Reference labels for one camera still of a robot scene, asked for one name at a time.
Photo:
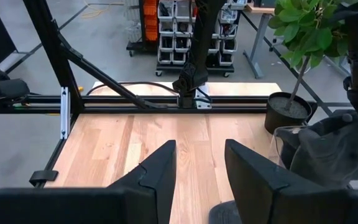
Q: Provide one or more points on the green potted plant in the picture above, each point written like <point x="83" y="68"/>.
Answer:
<point x="309" y="28"/>

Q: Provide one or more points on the clear plastic bin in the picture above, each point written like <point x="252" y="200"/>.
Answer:
<point x="275" y="146"/>

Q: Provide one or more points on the orange bin rack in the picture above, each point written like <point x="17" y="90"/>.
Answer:
<point x="150" y="21"/>

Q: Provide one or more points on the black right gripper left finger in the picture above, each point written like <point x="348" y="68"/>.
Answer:
<point x="89" y="207"/>

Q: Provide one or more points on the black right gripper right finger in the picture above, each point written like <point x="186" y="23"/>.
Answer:
<point x="306" y="207"/>

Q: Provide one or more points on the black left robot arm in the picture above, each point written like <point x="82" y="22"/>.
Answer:
<point x="200" y="37"/>

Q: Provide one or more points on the white bin rack cart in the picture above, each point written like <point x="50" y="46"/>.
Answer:
<point x="182" y="43"/>

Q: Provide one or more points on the dark grey cap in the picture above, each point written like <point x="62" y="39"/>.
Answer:
<point x="222" y="215"/>
<point x="331" y="152"/>

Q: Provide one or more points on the grey denim shorts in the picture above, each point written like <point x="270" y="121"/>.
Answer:
<point x="120" y="99"/>

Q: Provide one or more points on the black padded equipment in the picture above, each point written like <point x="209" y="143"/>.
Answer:
<point x="9" y="88"/>

